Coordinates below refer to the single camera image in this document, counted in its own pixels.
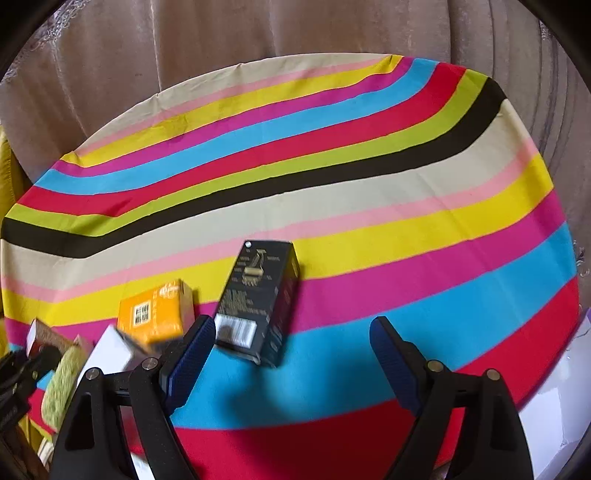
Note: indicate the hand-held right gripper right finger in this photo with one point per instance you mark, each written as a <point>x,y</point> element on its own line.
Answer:
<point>392,364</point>

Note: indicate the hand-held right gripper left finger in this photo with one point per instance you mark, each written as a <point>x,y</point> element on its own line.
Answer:
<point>190,364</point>

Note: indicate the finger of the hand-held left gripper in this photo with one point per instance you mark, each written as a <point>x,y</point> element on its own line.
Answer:
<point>44,359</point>

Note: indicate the rainbow spring toy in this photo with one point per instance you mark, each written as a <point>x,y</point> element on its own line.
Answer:
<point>53,336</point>

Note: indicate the green round sponge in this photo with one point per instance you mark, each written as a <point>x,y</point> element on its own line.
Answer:
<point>62,387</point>

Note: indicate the orange tissue pack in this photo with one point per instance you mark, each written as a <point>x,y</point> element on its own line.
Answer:
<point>154,314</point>

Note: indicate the blue and white box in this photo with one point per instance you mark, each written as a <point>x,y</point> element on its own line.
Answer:
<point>115,353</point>

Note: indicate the black printed box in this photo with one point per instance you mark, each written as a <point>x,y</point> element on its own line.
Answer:
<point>256,300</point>

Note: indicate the white paper sheet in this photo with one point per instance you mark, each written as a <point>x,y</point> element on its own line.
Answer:
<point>554,406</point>

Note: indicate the yellow leather sofa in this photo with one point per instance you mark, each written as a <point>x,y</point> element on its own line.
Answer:
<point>9,175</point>

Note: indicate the colourful striped tablecloth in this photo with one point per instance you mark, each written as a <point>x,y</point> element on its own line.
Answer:
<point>323,184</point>

